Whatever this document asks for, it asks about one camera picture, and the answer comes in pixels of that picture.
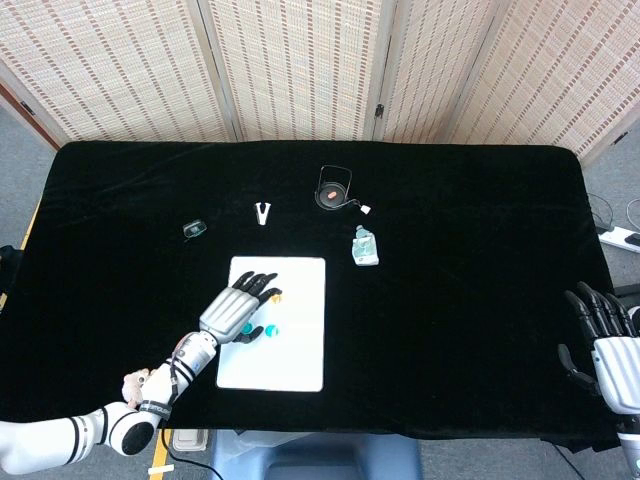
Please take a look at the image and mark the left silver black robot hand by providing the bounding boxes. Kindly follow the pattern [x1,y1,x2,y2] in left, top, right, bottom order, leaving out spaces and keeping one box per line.
[198,270,285,346]

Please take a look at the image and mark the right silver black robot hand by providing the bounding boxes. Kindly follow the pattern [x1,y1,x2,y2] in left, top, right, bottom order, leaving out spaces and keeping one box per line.
[557,280,640,416]

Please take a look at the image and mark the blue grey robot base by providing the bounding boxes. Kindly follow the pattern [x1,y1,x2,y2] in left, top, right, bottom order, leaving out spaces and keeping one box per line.
[208,430,424,480]

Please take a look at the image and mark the white magnetic board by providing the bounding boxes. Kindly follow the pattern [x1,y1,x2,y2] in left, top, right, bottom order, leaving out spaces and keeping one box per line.
[215,256,327,393]

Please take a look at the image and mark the white power strip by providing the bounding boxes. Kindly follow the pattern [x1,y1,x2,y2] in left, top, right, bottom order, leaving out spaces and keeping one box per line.
[598,225,640,255]

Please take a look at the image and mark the white plastic container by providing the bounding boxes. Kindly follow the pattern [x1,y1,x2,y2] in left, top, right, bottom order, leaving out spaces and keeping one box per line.
[172,428,210,453]

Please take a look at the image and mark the black velvet tablecloth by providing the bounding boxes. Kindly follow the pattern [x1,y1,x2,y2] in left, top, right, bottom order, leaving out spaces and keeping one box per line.
[0,139,621,441]

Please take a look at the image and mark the dark bulky object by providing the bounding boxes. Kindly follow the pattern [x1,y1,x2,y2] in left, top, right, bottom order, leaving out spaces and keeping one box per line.
[0,244,24,296]

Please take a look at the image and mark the woven folding screen panel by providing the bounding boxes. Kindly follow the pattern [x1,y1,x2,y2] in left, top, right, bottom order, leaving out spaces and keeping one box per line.
[0,0,239,146]
[449,0,640,161]
[197,0,396,143]
[372,0,506,144]

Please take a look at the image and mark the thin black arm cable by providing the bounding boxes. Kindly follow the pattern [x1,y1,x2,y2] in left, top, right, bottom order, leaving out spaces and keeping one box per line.
[162,355,224,480]

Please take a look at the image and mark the brown plush bear keychain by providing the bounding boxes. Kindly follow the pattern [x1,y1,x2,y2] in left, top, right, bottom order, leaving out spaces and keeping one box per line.
[122,368,151,409]

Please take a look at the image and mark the black looped cable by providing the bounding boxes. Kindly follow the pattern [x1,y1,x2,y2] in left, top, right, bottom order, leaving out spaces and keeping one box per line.
[587,192,615,234]

